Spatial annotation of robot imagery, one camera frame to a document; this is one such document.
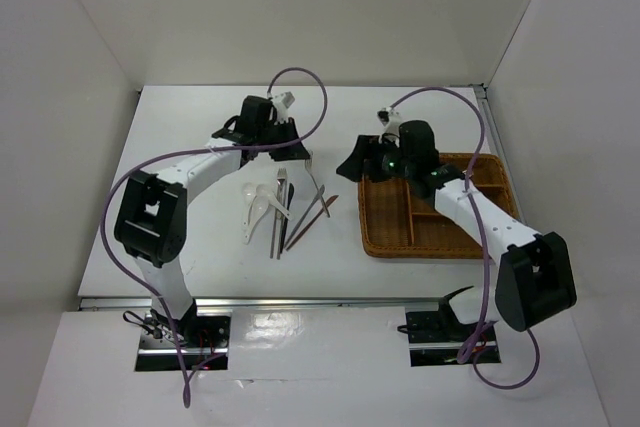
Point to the silver fork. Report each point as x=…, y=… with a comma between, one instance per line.
x=308, y=164
x=281, y=179

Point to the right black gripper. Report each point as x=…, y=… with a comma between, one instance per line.
x=355, y=165

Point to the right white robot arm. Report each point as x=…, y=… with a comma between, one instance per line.
x=535, y=280

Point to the white ceramic spoon upper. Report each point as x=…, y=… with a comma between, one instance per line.
x=264, y=190

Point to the copper table knife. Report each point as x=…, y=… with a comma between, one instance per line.
x=307, y=227

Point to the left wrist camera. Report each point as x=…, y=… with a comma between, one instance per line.
x=283, y=101

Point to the white ceramic spoon left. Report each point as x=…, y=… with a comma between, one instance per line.
x=249, y=192

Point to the aluminium rail front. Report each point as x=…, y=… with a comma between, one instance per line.
x=228, y=303

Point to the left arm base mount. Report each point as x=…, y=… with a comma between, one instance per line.
x=206, y=344

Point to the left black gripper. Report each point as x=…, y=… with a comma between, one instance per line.
x=290, y=152

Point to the aluminium rail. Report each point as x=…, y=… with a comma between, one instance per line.
x=494, y=141
x=228, y=303

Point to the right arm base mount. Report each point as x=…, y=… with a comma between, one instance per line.
x=434, y=337

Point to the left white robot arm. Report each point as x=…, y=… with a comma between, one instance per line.
x=152, y=220

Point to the aluminium rail right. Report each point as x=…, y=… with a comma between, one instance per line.
x=494, y=141

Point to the brown wicker cutlery tray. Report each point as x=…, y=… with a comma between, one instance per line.
x=397, y=224

